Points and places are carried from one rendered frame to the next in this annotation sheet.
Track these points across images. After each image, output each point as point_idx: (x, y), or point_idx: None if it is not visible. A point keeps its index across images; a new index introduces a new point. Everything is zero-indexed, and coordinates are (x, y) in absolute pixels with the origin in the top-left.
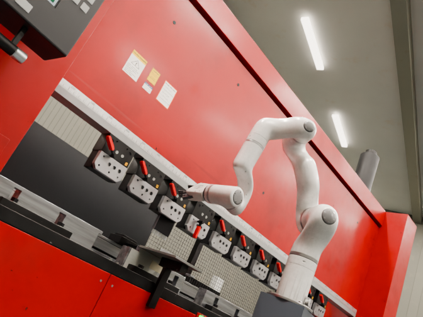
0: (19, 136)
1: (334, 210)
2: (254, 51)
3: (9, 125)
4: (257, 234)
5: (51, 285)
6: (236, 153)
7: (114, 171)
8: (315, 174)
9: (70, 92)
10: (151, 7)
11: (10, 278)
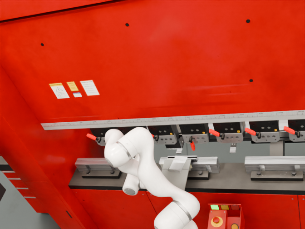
0: (48, 179)
1: (159, 228)
2: None
3: (41, 178)
4: (274, 114)
5: (124, 200)
6: (182, 75)
7: None
8: (147, 188)
9: (56, 126)
10: (25, 53)
11: (107, 202)
